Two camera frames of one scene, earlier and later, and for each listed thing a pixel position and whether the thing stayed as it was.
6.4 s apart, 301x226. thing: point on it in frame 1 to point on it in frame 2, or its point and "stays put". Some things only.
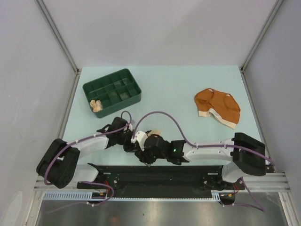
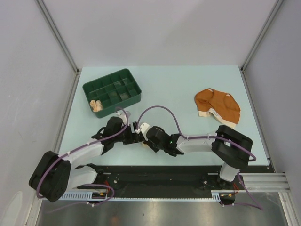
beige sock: (97, 106) stays put
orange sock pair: (221, 105) stays put
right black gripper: (144, 157) to (148, 143)
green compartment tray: (115, 91) stays put
